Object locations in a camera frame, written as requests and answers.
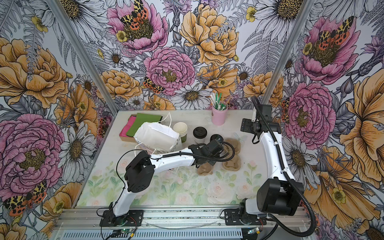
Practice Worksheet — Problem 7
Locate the aluminium corner post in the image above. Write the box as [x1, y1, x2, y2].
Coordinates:
[261, 0, 315, 104]
[47, 1, 119, 116]

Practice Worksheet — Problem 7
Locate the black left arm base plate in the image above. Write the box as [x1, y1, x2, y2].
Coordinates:
[100, 210, 144, 227]

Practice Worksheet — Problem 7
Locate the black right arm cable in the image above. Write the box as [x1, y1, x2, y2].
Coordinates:
[251, 96, 317, 238]

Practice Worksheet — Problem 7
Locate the brown pulp cup carrier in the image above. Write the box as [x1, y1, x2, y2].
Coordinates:
[221, 137, 242, 172]

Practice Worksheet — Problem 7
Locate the stack of black lids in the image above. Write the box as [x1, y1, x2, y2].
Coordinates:
[210, 134, 224, 143]

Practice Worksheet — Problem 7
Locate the white ventilated cable duct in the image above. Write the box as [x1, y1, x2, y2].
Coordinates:
[56, 228, 243, 240]

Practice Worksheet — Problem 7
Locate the aluminium left corner post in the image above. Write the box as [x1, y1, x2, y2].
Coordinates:
[47, 1, 119, 116]

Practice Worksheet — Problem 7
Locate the aluminium right corner post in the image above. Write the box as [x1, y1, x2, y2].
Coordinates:
[261, 0, 315, 104]

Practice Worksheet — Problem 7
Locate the pink plastic straw cup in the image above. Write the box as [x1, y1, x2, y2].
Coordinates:
[212, 108, 228, 126]

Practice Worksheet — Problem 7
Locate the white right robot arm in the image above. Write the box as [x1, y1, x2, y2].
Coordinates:
[239, 97, 302, 223]

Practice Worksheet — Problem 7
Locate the aluminium front frame rail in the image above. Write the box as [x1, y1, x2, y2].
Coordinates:
[53, 205, 310, 229]

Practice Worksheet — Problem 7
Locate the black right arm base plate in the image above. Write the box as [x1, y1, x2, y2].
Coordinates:
[220, 208, 267, 226]

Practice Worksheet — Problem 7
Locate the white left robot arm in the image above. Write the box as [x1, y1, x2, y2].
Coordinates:
[109, 140, 225, 219]

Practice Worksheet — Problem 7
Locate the black plastic cup lid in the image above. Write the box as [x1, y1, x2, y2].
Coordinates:
[193, 127, 208, 139]

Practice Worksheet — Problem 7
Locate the stack of paper cups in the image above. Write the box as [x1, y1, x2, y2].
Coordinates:
[173, 122, 188, 143]

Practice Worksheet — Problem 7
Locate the cartoon animal paper gift bag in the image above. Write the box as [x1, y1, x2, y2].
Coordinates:
[133, 119, 183, 154]

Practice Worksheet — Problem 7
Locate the pink paper napkin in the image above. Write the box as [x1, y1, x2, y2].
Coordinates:
[119, 115, 137, 139]

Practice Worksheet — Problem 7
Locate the white paper coffee cup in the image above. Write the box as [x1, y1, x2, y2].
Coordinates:
[194, 137, 206, 144]

